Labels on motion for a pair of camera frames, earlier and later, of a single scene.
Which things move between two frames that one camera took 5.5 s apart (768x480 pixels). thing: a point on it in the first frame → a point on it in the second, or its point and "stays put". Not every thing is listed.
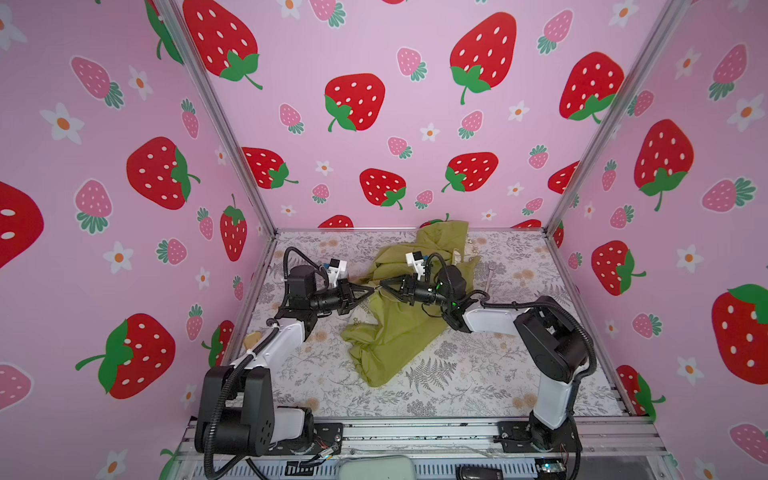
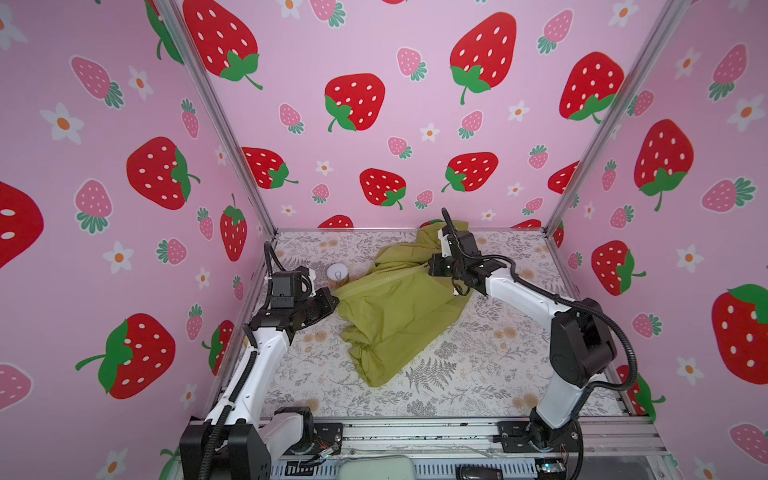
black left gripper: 344,298 → 320,296
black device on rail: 467,472 stays put
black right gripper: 408,290 → 435,265
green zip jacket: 398,334 stays put
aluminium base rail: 390,437 stays put
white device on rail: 398,467 stays put
